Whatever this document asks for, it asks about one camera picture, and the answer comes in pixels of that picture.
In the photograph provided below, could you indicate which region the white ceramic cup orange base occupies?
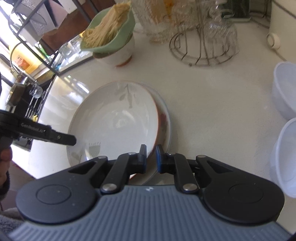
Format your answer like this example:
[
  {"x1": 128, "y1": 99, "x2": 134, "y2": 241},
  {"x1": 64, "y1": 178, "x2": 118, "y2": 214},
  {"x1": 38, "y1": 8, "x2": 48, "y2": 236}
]
[{"x1": 93, "y1": 34, "x2": 135, "y2": 67}]

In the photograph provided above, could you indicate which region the white plastic bowl lower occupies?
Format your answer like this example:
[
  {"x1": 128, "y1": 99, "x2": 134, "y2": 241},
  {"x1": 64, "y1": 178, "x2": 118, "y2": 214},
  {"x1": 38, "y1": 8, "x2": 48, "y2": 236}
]
[{"x1": 269, "y1": 118, "x2": 296, "y2": 198}]

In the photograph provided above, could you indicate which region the round wire glass rack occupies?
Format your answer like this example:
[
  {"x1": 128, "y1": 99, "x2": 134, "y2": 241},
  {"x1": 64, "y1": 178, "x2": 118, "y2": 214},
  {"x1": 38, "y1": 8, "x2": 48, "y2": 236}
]
[{"x1": 169, "y1": 1, "x2": 234, "y2": 66}]

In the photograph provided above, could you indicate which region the person's left hand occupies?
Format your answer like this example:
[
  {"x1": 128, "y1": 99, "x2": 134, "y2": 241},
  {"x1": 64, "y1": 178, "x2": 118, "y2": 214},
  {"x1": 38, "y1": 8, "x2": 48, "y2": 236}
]
[{"x1": 0, "y1": 147, "x2": 13, "y2": 188}]

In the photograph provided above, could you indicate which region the black metal rack frame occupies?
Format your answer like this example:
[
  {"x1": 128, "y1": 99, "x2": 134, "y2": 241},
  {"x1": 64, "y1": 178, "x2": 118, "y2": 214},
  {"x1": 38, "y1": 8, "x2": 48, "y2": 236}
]
[{"x1": 0, "y1": 0, "x2": 102, "y2": 77}]

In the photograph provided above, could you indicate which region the green chopstick holder basket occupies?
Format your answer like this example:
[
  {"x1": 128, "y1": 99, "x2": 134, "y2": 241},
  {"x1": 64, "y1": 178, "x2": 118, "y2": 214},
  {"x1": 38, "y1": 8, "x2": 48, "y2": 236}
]
[{"x1": 80, "y1": 3, "x2": 135, "y2": 53}]

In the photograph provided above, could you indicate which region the white tray with glasses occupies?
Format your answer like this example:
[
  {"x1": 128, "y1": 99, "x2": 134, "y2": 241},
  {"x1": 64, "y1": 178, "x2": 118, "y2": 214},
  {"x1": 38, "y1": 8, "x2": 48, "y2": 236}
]
[{"x1": 46, "y1": 35, "x2": 93, "y2": 75}]

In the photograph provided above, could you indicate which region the white plastic bowl upper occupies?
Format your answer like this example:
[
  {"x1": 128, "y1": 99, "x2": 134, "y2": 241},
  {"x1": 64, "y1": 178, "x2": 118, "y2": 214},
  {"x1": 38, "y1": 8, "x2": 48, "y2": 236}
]
[{"x1": 272, "y1": 62, "x2": 295, "y2": 120}]

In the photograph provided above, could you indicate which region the rose pattern flat plate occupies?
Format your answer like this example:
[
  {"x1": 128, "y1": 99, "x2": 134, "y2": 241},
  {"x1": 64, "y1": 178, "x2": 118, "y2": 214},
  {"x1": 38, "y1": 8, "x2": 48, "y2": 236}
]
[{"x1": 129, "y1": 84, "x2": 171, "y2": 185}]

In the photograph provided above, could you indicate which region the textured glass pitcher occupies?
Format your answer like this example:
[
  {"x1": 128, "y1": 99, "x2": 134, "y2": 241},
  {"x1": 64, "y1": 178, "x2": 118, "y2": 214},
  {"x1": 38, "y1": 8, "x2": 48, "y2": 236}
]
[{"x1": 131, "y1": 0, "x2": 186, "y2": 45}]

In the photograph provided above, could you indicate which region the bundle of bamboo chopsticks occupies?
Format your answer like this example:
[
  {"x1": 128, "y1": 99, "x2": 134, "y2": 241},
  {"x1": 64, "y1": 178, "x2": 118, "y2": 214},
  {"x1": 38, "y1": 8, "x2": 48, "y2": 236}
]
[{"x1": 83, "y1": 2, "x2": 130, "y2": 48}]

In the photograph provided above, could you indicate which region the white enamel pot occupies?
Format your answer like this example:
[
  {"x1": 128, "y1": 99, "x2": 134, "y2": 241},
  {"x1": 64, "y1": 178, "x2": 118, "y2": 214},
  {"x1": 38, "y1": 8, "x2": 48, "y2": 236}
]
[{"x1": 266, "y1": 0, "x2": 295, "y2": 63}]

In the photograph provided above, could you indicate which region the floral bowl plate orange rim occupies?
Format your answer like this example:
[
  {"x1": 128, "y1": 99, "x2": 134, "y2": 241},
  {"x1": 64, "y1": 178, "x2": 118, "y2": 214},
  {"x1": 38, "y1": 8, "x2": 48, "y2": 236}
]
[{"x1": 67, "y1": 81, "x2": 159, "y2": 166}]

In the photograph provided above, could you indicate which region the upturned clear glass cup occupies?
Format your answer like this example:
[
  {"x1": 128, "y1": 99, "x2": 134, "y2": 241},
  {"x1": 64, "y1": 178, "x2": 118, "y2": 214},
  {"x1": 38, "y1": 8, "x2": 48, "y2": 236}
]
[{"x1": 204, "y1": 20, "x2": 239, "y2": 58}]

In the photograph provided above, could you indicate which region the white plastic bowl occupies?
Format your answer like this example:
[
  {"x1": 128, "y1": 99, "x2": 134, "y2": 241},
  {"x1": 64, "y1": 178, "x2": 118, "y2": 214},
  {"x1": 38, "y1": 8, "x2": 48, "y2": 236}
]
[
  {"x1": 269, "y1": 118, "x2": 296, "y2": 198},
  {"x1": 272, "y1": 62, "x2": 295, "y2": 120}
]

